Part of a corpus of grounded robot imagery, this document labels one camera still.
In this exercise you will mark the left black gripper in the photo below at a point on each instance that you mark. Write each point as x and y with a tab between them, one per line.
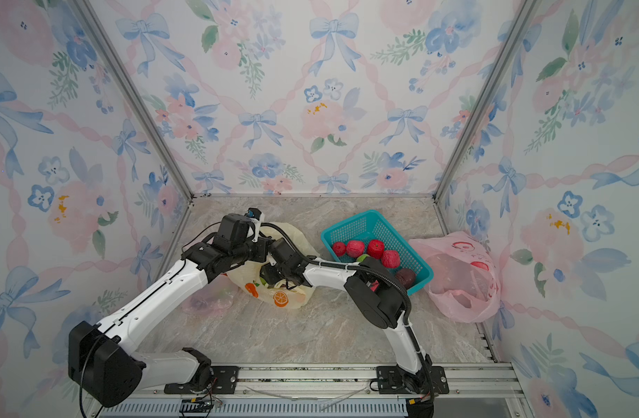
264	244

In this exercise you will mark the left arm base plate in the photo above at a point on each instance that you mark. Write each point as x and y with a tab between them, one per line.
215	380

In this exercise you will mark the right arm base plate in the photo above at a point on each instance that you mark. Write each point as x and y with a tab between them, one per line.
392	380

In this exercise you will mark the pink crinkled toy ball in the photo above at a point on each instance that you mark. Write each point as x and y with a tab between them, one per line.
391	259

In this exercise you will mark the right aluminium corner post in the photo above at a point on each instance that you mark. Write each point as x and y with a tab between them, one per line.
520	24

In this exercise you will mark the pink printed plastic bag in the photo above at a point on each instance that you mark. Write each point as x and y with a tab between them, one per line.
465	287

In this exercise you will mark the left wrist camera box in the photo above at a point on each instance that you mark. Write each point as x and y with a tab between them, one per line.
256	218

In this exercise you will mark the aluminium corner post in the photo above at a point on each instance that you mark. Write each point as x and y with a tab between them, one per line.
88	17
520	24

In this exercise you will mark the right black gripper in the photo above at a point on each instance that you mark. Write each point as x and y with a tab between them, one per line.
267	273

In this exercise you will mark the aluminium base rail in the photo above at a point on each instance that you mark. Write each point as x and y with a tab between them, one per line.
332	390

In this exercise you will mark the yellow knotted plastic bag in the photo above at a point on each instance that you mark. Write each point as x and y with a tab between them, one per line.
286	293

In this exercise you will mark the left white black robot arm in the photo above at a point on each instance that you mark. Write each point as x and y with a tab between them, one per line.
103	358

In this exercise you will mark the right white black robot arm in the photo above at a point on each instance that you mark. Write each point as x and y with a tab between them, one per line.
380	298

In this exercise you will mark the dark purple round fruit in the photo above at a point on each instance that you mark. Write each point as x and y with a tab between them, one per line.
406	277

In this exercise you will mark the left aluminium corner post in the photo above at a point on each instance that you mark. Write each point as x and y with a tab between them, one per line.
88	17

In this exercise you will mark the teal plastic mesh basket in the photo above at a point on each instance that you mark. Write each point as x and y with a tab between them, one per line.
371	225

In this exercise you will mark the red apple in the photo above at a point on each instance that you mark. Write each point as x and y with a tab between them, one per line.
376	249
339	248

